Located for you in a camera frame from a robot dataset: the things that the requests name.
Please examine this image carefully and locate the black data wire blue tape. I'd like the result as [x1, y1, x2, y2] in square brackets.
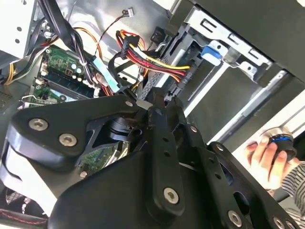
[91, 51, 143, 96]

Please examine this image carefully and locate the round black tool blue ring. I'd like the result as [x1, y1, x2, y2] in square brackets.
[260, 126, 298, 163]

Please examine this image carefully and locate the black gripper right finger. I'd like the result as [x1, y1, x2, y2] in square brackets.
[166, 97, 303, 229]

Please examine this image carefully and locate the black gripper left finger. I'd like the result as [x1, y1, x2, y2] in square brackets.
[7, 87, 186, 218]

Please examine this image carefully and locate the red yellow orange power wire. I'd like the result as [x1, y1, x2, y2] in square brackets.
[71, 27, 193, 90]

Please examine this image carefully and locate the person's hand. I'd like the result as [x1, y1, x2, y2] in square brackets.
[246, 139, 300, 191]

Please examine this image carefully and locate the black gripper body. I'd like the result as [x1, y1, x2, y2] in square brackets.
[47, 149, 230, 229]

